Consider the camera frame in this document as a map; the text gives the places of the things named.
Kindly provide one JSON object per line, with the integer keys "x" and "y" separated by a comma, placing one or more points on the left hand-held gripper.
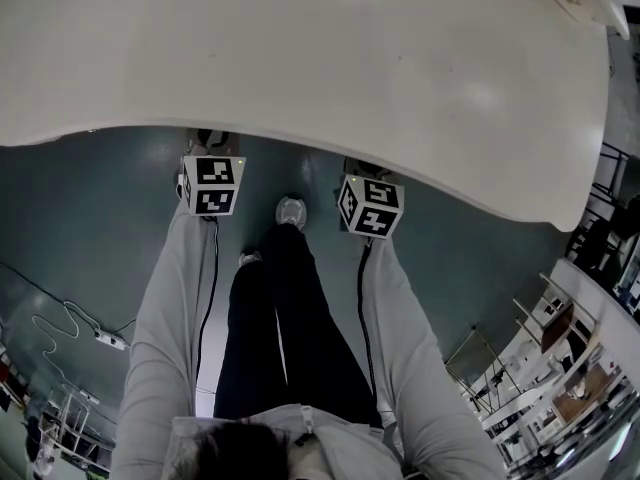
{"x": 215, "y": 173}

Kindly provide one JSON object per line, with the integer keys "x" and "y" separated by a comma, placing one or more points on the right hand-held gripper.
{"x": 372, "y": 203}

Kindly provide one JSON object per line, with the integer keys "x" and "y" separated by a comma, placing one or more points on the person's left forearm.
{"x": 165, "y": 318}

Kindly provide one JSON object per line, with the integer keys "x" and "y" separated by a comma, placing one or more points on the person's right forearm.
{"x": 415, "y": 348}

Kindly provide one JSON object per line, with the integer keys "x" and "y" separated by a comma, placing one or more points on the white dressing table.
{"x": 300, "y": 53}

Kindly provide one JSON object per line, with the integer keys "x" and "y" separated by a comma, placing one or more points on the person's right white shoe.
{"x": 290, "y": 212}

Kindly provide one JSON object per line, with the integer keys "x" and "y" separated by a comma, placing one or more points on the person's white shoe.
{"x": 290, "y": 212}
{"x": 250, "y": 258}

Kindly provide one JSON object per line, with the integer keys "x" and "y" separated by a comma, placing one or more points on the person's left white shoe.
{"x": 250, "y": 258}

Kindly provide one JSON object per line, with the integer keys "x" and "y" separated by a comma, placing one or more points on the person's right leg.
{"x": 320, "y": 328}

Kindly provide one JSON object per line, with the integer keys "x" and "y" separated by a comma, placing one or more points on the person's leg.
{"x": 320, "y": 328}
{"x": 250, "y": 338}

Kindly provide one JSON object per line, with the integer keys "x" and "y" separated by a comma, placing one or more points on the person's left leg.
{"x": 250, "y": 338}

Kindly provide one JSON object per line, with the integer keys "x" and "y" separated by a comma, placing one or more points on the white power strip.
{"x": 111, "y": 340}

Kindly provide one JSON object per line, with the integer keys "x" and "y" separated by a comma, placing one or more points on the brown wooden chair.
{"x": 557, "y": 325}

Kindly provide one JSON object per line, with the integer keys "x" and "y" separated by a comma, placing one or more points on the black metal chair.
{"x": 607, "y": 203}

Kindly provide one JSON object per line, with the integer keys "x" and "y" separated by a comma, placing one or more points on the person's grey sweatshirt torso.
{"x": 345, "y": 443}

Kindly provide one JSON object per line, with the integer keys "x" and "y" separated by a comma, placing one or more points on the metal frame stand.
{"x": 475, "y": 363}

